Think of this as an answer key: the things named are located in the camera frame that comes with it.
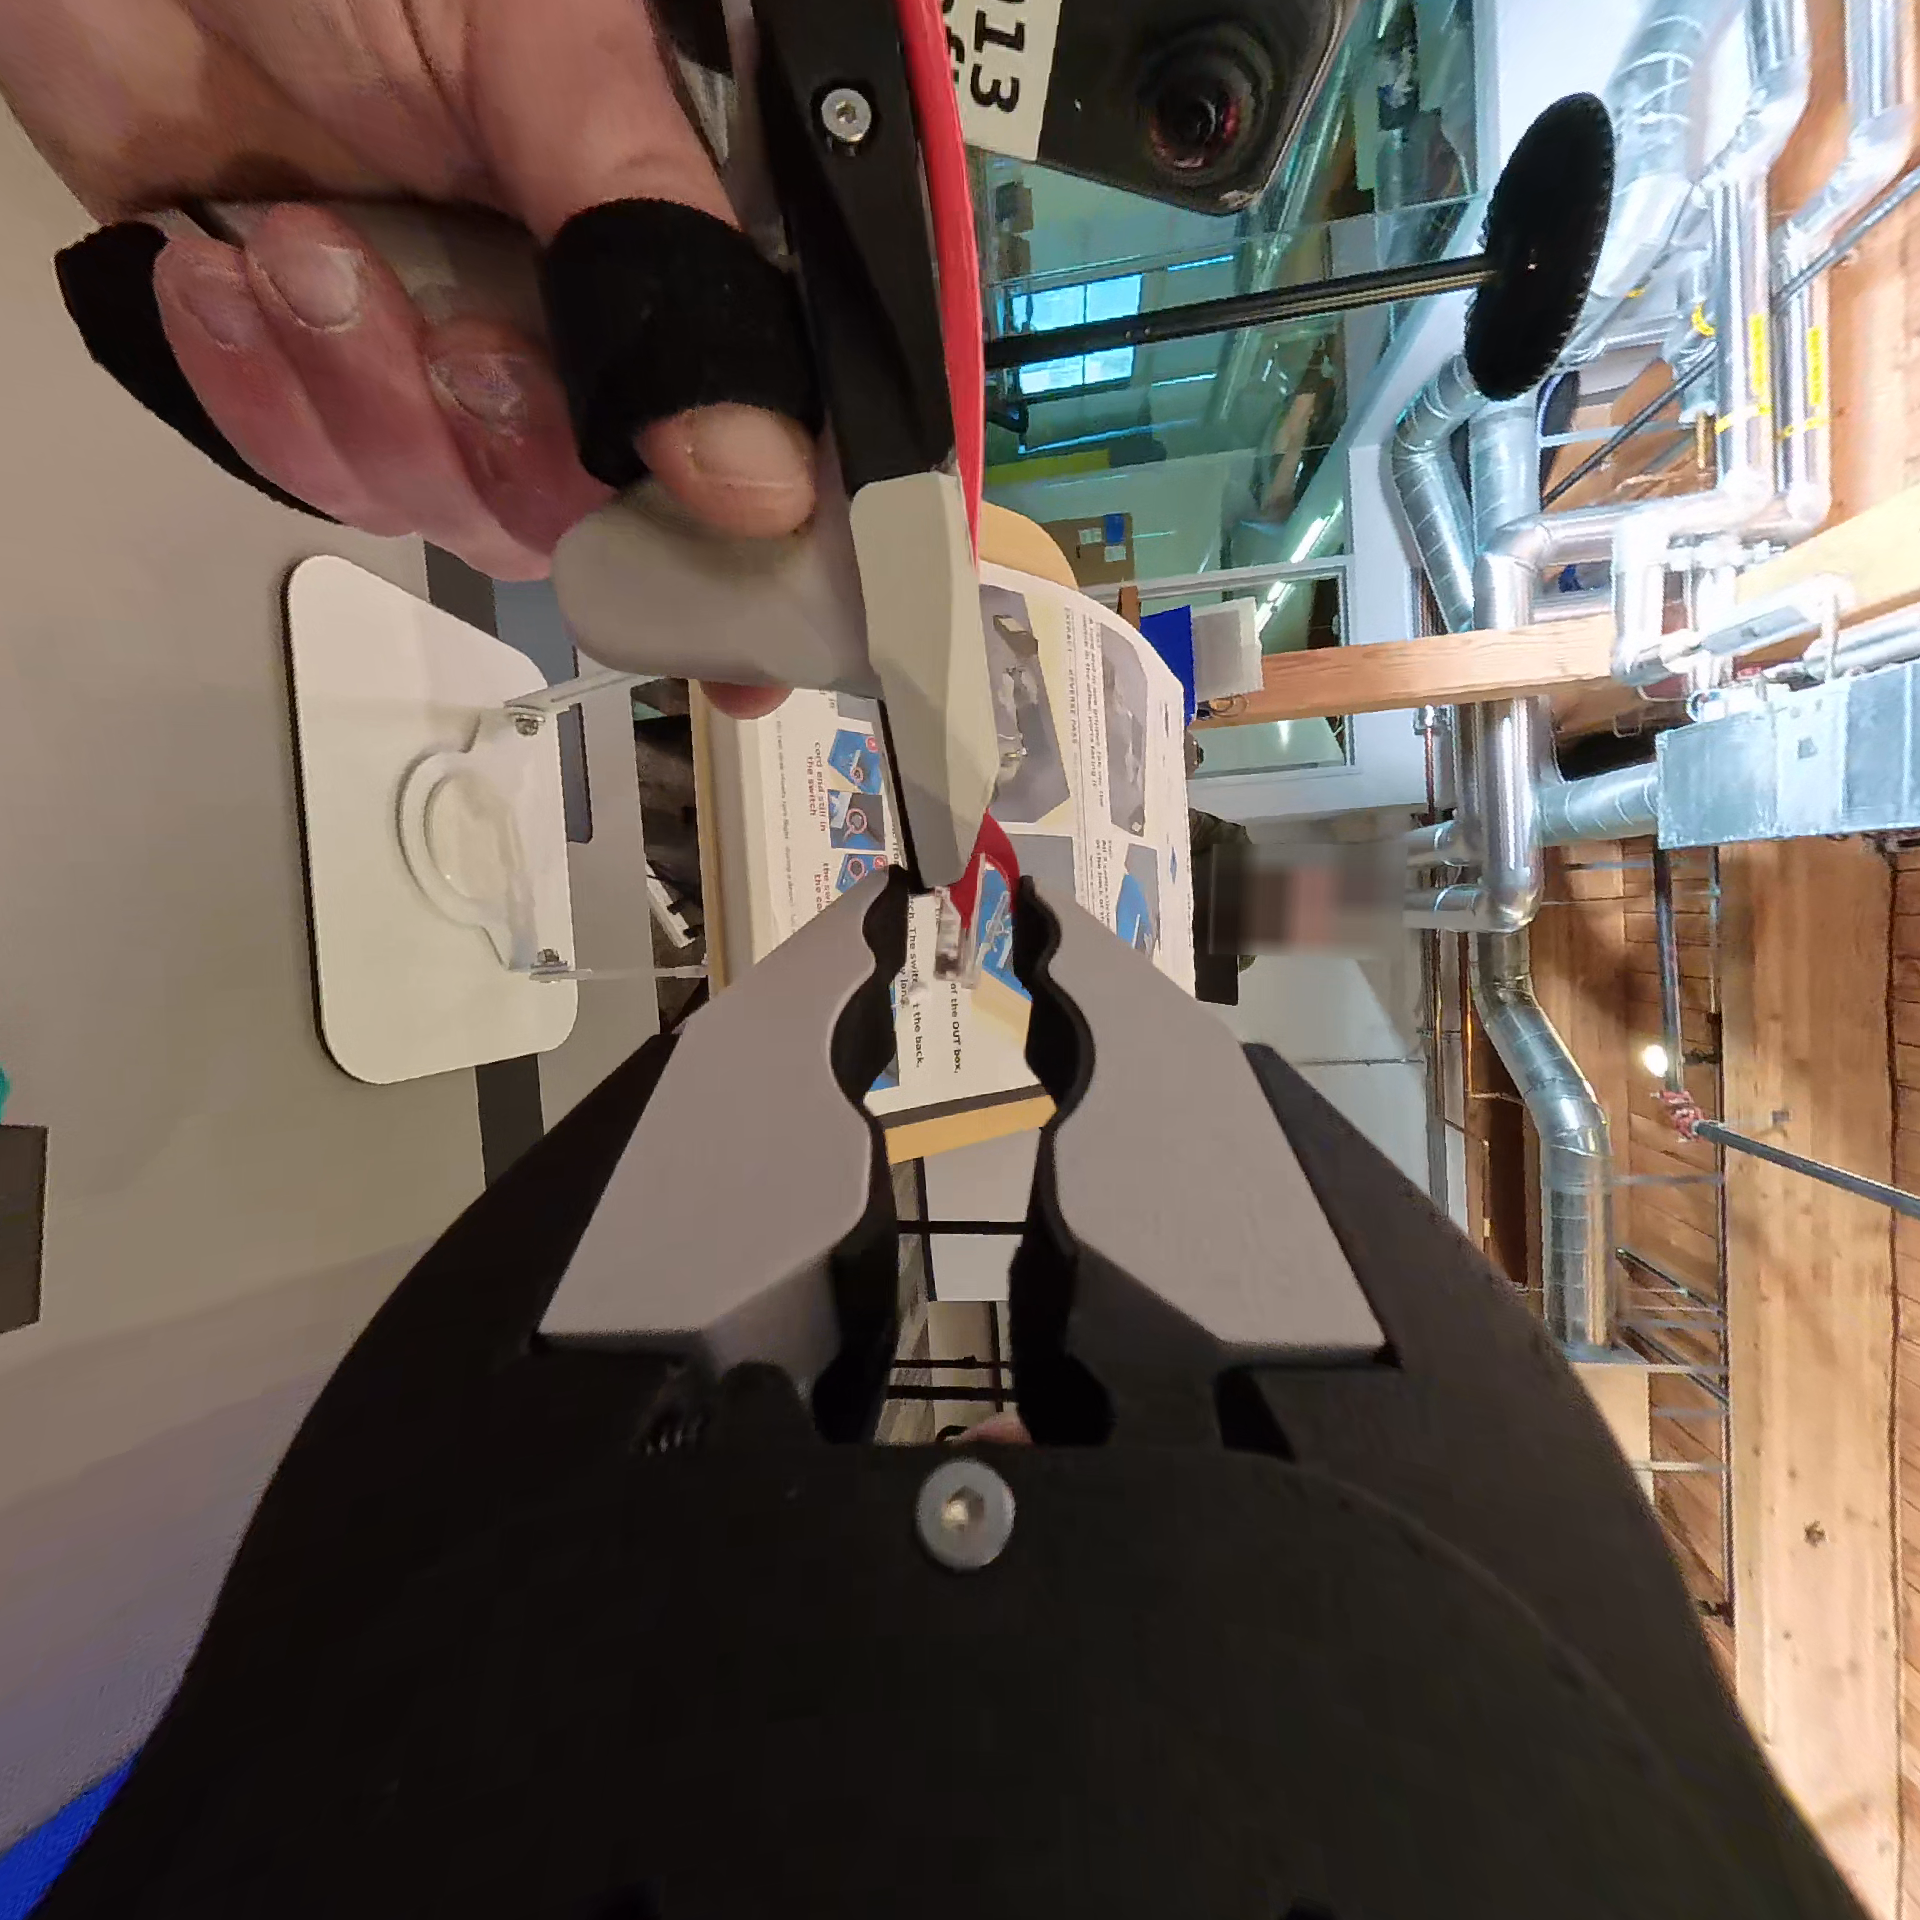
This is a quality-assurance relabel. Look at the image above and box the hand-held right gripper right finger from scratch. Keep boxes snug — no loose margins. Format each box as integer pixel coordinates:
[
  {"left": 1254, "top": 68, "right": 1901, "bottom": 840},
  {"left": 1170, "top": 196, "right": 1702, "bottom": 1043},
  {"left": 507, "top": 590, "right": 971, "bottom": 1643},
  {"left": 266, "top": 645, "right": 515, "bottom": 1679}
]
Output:
[{"left": 1009, "top": 873, "right": 1390, "bottom": 1444}]

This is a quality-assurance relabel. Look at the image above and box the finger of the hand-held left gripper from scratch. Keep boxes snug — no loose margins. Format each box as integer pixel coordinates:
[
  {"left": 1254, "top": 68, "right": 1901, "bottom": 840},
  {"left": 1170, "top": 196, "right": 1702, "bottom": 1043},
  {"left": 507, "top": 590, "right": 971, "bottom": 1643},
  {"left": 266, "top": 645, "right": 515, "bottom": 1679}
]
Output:
[{"left": 849, "top": 469, "right": 1002, "bottom": 886}]

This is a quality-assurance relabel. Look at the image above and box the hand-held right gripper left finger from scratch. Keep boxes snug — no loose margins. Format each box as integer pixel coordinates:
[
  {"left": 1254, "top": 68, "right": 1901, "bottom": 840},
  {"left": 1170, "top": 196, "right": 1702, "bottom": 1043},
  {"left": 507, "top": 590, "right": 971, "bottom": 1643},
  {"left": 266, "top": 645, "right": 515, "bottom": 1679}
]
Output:
[{"left": 538, "top": 867, "right": 922, "bottom": 1443}]

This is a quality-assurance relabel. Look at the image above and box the red ethernet cable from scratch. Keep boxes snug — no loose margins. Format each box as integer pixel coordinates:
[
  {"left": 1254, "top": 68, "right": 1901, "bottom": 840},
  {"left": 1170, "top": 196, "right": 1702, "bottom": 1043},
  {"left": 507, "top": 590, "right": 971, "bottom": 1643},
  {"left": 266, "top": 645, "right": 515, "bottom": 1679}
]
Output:
[{"left": 897, "top": 0, "right": 1024, "bottom": 992}]

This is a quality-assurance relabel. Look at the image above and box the person's left hand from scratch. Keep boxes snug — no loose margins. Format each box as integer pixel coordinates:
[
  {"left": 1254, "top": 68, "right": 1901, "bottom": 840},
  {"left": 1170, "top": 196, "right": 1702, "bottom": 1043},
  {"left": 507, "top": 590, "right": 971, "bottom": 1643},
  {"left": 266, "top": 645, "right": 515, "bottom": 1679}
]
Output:
[{"left": 0, "top": 0, "right": 826, "bottom": 724}]

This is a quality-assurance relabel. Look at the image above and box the wooden board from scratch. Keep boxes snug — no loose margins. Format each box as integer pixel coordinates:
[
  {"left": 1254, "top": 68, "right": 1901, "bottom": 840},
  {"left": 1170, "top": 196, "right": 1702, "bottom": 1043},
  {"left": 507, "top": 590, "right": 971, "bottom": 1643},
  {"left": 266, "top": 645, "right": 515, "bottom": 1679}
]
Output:
[{"left": 690, "top": 502, "right": 1087, "bottom": 1167}]

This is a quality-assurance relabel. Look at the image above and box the black round-top pole lamp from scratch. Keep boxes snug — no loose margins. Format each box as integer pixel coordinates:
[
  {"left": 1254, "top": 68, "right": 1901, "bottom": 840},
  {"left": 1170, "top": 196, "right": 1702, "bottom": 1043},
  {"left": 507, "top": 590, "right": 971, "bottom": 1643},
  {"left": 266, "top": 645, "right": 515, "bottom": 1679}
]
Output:
[{"left": 983, "top": 88, "right": 1616, "bottom": 403}]

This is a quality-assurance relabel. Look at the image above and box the blue plastic bin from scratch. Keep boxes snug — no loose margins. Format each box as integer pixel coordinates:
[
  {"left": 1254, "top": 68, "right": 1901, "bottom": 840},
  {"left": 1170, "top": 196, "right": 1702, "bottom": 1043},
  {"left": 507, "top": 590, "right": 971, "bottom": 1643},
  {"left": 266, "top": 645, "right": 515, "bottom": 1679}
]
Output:
[{"left": 0, "top": 1750, "right": 141, "bottom": 1869}]

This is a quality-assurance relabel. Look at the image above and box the metal stand bracket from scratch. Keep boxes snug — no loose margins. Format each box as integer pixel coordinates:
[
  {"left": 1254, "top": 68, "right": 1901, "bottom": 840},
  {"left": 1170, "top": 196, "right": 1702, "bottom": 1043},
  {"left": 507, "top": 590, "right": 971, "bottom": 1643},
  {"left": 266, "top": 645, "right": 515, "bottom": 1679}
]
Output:
[{"left": 504, "top": 667, "right": 712, "bottom": 987}]

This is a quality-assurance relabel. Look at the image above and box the silver ventilation duct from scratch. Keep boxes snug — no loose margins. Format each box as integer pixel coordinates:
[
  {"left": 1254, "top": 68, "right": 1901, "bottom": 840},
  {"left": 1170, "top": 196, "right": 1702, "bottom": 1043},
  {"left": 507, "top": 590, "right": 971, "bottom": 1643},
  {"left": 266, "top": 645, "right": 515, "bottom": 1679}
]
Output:
[{"left": 1389, "top": 359, "right": 1920, "bottom": 1353}]

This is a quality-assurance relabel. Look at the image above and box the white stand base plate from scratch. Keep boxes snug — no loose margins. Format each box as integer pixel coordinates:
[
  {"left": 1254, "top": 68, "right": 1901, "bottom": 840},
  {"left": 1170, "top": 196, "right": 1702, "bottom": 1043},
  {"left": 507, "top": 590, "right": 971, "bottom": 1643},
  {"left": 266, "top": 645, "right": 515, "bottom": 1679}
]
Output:
[{"left": 287, "top": 555, "right": 590, "bottom": 1085}]

